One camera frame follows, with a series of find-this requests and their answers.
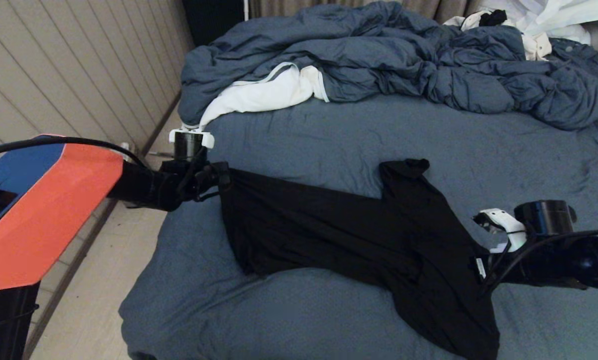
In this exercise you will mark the crumpled blue duvet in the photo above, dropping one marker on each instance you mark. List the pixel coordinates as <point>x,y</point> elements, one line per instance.
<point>378,52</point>

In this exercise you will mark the beige curtain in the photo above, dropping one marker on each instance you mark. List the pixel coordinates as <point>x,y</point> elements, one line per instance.
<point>279,7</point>

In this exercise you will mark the small black garment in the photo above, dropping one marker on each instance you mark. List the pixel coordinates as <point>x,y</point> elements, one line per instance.
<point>492,17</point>

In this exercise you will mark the white quilt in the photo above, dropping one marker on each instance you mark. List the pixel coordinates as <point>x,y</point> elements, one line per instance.
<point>259,94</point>

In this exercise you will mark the cream buttoned shirt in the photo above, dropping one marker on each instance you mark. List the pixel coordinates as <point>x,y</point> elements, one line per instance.
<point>536,46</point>

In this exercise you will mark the bed with blue sheet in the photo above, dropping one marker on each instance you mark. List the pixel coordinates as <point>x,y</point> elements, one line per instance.
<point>328,140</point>

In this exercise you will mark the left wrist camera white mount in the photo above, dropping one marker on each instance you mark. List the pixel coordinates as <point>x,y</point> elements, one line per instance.
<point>191,135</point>

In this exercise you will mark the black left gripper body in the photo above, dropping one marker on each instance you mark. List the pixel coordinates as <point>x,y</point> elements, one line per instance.
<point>194,180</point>

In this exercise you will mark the dark cabinet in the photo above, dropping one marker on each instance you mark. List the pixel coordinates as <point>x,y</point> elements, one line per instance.
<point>211,22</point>

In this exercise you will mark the dark blue denim garment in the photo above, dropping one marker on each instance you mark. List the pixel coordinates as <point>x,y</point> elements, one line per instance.
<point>581,54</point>

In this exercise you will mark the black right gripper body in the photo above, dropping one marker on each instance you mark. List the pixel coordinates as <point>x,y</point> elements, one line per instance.
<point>523,267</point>

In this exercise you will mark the black t-shirt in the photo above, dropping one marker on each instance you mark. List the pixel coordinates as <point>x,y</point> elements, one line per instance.
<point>378,235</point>

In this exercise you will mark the white crumpled garment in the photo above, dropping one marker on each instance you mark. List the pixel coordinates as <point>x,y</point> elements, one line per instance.
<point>553,14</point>

